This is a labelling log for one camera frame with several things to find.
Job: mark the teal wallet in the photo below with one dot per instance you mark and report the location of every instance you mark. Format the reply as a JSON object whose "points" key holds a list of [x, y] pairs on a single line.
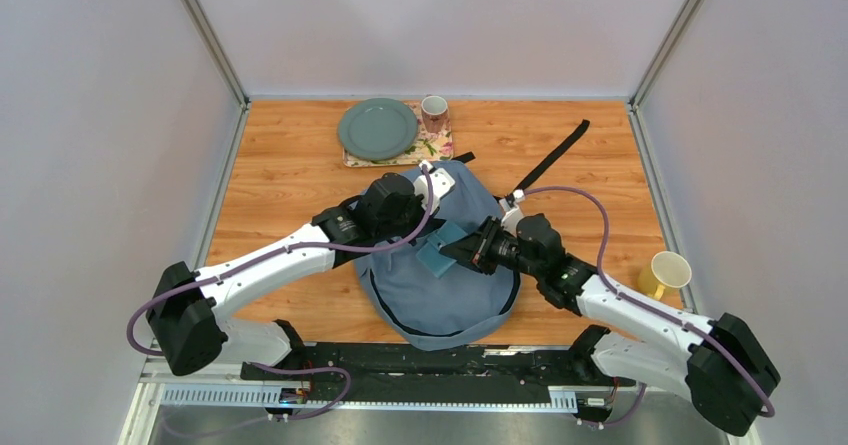
{"points": [[430, 256]]}

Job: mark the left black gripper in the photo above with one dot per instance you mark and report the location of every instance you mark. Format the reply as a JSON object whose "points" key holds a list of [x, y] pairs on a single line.
{"points": [[422, 212]]}

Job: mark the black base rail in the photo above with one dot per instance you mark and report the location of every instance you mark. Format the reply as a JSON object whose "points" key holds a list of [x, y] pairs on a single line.
{"points": [[473, 375]]}

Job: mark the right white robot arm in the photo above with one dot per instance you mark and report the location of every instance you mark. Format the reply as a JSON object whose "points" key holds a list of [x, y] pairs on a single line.
{"points": [[718, 365]]}

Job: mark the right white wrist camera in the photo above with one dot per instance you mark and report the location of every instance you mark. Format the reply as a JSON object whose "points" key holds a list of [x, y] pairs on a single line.
{"points": [[512, 213]]}

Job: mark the blue-grey backpack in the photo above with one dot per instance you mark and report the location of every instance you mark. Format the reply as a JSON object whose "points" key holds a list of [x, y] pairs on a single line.
{"points": [[464, 305]]}

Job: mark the yellow mug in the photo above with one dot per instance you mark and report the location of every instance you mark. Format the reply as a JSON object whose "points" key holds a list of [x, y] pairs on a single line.
{"points": [[667, 272]]}

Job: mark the pink patterned mug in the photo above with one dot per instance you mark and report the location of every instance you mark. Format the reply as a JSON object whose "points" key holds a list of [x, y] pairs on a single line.
{"points": [[434, 113]]}

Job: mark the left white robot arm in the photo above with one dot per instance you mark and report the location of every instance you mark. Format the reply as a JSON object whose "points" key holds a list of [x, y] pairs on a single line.
{"points": [[192, 312]]}

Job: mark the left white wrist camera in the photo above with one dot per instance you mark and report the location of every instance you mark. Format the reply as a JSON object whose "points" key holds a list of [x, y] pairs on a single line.
{"points": [[432, 185]]}

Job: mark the floral placemat tray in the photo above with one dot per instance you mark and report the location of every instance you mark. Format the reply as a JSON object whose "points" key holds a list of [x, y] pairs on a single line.
{"points": [[427, 146]]}

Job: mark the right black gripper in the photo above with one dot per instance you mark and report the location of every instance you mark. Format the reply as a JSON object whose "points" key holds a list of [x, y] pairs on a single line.
{"points": [[473, 251]]}

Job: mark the green ceramic plate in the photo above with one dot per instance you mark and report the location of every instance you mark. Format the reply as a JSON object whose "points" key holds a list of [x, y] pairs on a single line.
{"points": [[378, 129]]}

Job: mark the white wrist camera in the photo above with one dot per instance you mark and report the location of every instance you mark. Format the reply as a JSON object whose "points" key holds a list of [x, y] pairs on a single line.
{"points": [[432, 185], [512, 213]]}

